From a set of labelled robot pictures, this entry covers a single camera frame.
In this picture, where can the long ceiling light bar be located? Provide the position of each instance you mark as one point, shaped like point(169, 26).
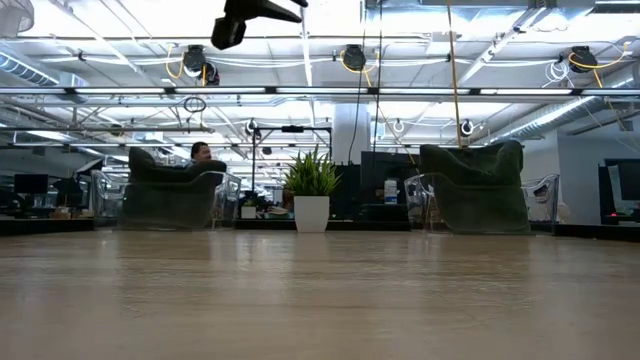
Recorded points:
point(225, 90)

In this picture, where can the person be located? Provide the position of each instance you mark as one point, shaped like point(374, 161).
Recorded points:
point(200, 151)

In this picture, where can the clear plastic bin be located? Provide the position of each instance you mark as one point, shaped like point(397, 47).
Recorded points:
point(544, 200)
point(231, 200)

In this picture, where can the small background potted plant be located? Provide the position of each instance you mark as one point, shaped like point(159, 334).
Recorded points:
point(248, 211)

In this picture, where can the small plant in white pot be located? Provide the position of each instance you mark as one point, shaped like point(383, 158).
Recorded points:
point(311, 212)

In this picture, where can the white bottle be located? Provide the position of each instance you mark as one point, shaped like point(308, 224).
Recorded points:
point(390, 192)

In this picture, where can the black metal frame stand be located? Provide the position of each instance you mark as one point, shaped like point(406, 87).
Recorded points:
point(292, 129)

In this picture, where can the black aluminium frame rail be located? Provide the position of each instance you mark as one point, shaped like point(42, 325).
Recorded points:
point(265, 225)

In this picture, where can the silver air duct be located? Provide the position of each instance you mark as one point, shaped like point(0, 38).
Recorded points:
point(550, 117)

